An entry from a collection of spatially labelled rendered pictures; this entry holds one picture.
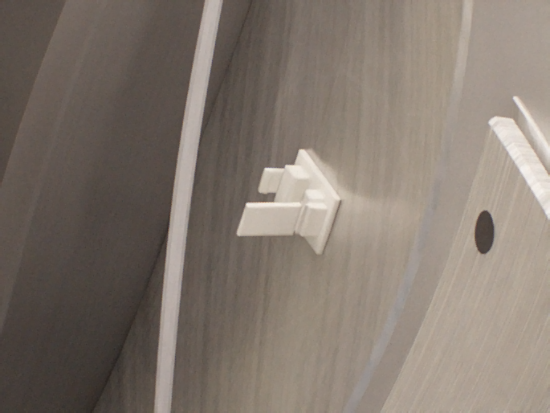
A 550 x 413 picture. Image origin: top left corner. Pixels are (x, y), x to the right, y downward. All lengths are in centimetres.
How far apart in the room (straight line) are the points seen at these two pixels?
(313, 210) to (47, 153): 8
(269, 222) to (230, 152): 5
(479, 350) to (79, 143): 18
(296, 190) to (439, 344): 9
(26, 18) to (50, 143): 89
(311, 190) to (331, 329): 3
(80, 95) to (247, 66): 5
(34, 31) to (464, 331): 103
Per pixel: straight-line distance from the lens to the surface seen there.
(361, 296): 93
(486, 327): 85
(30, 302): 102
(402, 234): 91
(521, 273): 84
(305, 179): 95
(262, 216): 94
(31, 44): 187
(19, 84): 186
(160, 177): 101
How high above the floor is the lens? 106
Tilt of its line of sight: 6 degrees down
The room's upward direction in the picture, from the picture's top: 5 degrees clockwise
